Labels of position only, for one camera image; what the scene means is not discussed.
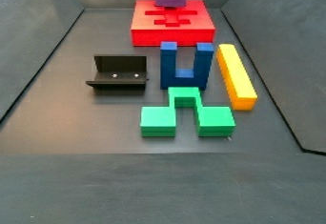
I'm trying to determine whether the black angle fixture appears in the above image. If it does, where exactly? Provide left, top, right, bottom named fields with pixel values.
left=86, top=54, right=149, bottom=89

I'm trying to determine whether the red board with slots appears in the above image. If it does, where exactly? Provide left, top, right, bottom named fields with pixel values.
left=130, top=0, right=216, bottom=47

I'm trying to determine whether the blue U-shaped block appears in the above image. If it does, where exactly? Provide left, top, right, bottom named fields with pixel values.
left=161, top=42, right=214, bottom=91

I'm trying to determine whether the green stepped block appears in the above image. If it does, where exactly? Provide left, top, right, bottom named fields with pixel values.
left=141, top=87, right=236, bottom=137

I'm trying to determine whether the yellow long bar block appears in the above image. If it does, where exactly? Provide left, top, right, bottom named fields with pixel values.
left=217, top=44, right=258, bottom=111

